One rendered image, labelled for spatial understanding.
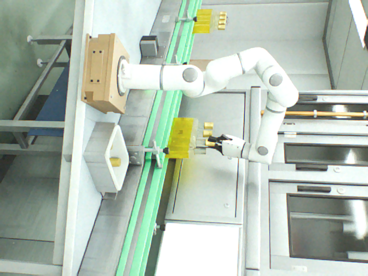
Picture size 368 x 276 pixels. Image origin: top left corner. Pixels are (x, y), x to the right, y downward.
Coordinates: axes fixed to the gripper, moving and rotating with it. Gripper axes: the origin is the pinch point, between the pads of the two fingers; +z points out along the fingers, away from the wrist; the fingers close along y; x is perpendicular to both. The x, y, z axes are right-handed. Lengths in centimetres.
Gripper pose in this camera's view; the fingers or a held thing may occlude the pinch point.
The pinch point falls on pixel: (212, 142)
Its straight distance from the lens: 188.0
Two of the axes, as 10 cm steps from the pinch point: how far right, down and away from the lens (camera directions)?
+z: -9.1, -2.3, 3.5
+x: -4.0, 6.8, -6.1
